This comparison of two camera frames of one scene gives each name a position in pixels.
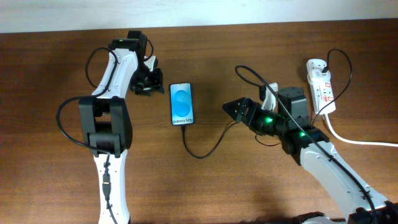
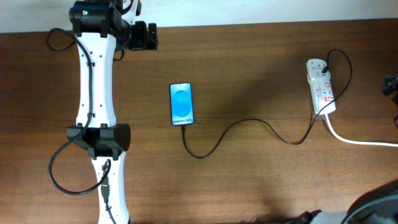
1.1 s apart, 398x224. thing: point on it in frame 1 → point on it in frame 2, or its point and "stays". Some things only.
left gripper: (156, 83) → (141, 43)
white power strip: (321, 86) stays
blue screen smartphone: (181, 104) stays
